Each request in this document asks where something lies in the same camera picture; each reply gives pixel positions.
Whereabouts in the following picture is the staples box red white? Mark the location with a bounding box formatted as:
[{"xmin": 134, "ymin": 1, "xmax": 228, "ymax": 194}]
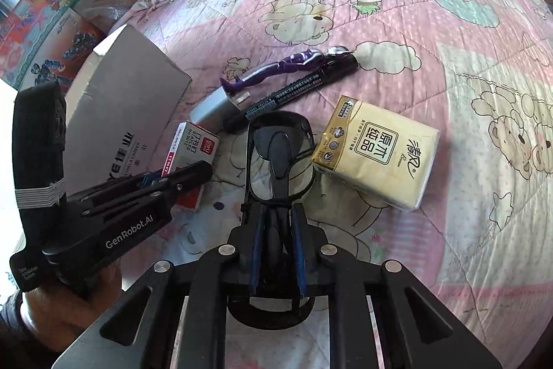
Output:
[{"xmin": 161, "ymin": 121, "xmax": 221, "ymax": 211}]

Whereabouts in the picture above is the white usb charger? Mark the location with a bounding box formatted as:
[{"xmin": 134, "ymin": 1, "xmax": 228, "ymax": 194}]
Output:
[{"xmin": 189, "ymin": 87, "xmax": 250, "ymax": 134}]

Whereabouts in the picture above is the yellow tissue pack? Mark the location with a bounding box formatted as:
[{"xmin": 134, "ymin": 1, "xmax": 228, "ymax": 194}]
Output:
[{"xmin": 311, "ymin": 95, "xmax": 440, "ymax": 212}]

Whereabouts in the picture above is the black marker pen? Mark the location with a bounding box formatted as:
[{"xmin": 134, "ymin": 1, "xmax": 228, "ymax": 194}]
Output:
[{"xmin": 223, "ymin": 54, "xmax": 359, "ymax": 133}]

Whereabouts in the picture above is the purple ultraman figure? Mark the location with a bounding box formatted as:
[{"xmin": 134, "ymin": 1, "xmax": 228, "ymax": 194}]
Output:
[{"xmin": 220, "ymin": 46, "xmax": 353, "ymax": 95}]

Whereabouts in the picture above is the person left hand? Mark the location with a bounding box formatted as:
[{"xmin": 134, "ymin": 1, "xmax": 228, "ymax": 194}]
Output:
[{"xmin": 20, "ymin": 260, "xmax": 123, "ymax": 353}]

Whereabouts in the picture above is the white cardboard box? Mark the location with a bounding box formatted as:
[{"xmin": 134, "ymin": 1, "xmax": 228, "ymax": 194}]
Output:
[{"xmin": 64, "ymin": 24, "xmax": 191, "ymax": 195}]

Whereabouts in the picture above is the robot toy box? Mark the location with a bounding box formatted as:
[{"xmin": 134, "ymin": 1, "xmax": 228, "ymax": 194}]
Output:
[{"xmin": 14, "ymin": 8, "xmax": 106, "ymax": 94}]

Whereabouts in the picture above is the colourful cartoon toy box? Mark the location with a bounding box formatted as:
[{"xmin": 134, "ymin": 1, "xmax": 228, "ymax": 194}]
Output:
[{"xmin": 1, "ymin": 0, "xmax": 79, "ymax": 90}]

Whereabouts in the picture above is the pink cartoon bear quilt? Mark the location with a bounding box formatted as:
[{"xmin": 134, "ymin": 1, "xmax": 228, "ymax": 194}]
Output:
[{"xmin": 122, "ymin": 0, "xmax": 552, "ymax": 368}]

